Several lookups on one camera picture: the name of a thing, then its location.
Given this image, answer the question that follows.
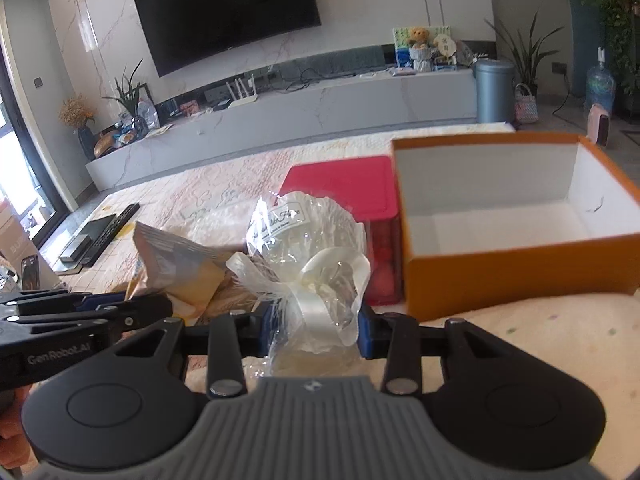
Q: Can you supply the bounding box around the black remote control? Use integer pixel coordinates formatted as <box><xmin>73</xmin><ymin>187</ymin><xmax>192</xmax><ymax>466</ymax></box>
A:
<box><xmin>80</xmin><ymin>203</ymin><xmax>140</xmax><ymax>268</ymax></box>

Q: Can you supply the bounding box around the woven pink basket bag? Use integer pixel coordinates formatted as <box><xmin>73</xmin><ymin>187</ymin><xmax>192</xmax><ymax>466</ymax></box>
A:
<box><xmin>514</xmin><ymin>82</ymin><xmax>539</xmax><ymax>125</ymax></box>

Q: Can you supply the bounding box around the clear bag with white ribbon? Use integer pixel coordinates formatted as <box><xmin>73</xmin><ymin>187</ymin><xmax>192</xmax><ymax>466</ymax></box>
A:
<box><xmin>227</xmin><ymin>192</ymin><xmax>371</xmax><ymax>377</ymax></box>

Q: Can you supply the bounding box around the red transparent storage box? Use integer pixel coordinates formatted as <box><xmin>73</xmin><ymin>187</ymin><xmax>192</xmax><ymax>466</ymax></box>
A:
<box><xmin>280</xmin><ymin>155</ymin><xmax>404</xmax><ymax>307</ymax></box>

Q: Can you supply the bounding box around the teddy bear bouquet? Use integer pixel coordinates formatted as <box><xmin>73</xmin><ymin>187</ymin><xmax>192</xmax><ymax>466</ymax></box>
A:
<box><xmin>408</xmin><ymin>27</ymin><xmax>432</xmax><ymax>73</ymax></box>

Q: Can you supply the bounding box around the yellow snack packet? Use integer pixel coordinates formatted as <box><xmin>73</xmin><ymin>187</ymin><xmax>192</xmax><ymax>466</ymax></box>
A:
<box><xmin>126</xmin><ymin>222</ymin><xmax>258</xmax><ymax>326</ymax></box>

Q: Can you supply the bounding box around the patterned lace tablecloth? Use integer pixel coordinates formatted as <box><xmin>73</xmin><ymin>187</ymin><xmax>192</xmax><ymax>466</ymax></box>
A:
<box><xmin>39</xmin><ymin>120</ymin><xmax>518</xmax><ymax>311</ymax></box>

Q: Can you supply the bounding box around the white marble tv cabinet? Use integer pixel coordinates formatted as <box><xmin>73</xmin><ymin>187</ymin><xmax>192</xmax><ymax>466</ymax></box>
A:
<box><xmin>87</xmin><ymin>70</ymin><xmax>477</xmax><ymax>191</ymax></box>

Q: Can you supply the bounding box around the dried yellow flowers vase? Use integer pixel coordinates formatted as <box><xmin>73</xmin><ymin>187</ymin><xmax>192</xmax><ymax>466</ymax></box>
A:
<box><xmin>58</xmin><ymin>94</ymin><xmax>96</xmax><ymax>160</ymax></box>

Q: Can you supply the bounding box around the black wall television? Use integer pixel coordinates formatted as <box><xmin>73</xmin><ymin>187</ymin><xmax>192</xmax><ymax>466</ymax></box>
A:
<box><xmin>134</xmin><ymin>0</ymin><xmax>321</xmax><ymax>77</ymax></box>

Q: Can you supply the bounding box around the blue water jug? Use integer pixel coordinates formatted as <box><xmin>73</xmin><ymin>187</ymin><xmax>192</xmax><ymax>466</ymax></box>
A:
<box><xmin>585</xmin><ymin>47</ymin><xmax>616</xmax><ymax>115</ymax></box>

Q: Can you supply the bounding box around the blue-grey trash bin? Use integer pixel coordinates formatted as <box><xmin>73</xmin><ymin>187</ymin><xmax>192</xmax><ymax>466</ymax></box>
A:
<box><xmin>473</xmin><ymin>58</ymin><xmax>515</xmax><ymax>124</ymax></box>

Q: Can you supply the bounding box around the tall green floor plant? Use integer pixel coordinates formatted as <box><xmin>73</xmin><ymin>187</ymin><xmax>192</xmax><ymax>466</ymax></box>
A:
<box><xmin>485</xmin><ymin>13</ymin><xmax>564</xmax><ymax>96</ymax></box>

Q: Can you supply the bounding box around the white wifi router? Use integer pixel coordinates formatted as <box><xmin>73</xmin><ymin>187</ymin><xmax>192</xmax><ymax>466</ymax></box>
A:
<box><xmin>226</xmin><ymin>76</ymin><xmax>258</xmax><ymax>107</ymax></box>

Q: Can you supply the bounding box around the green plant in vase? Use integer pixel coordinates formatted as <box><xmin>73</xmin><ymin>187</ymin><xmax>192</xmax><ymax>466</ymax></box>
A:
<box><xmin>102</xmin><ymin>60</ymin><xmax>149</xmax><ymax>140</ymax></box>

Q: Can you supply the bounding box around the orange cardboard box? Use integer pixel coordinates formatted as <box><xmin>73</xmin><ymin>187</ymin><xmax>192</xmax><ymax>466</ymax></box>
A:
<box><xmin>393</xmin><ymin>132</ymin><xmax>639</xmax><ymax>322</ymax></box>

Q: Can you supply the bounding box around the dark cabinet with plant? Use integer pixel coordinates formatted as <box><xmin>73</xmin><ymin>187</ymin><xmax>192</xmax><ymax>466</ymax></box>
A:
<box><xmin>582</xmin><ymin>0</ymin><xmax>639</xmax><ymax>122</ymax></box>

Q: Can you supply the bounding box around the pink small heater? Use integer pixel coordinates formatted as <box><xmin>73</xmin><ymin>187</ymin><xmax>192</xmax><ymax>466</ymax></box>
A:
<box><xmin>587</xmin><ymin>103</ymin><xmax>611</xmax><ymax>148</ymax></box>

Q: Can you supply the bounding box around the small grey box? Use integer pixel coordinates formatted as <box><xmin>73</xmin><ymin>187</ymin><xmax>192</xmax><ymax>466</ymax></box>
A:
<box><xmin>58</xmin><ymin>234</ymin><xmax>92</xmax><ymax>263</ymax></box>

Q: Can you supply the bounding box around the white folded cloth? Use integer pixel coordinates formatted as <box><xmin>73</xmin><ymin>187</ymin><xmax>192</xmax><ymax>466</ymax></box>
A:
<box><xmin>170</xmin><ymin>198</ymin><xmax>258</xmax><ymax>247</ymax></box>

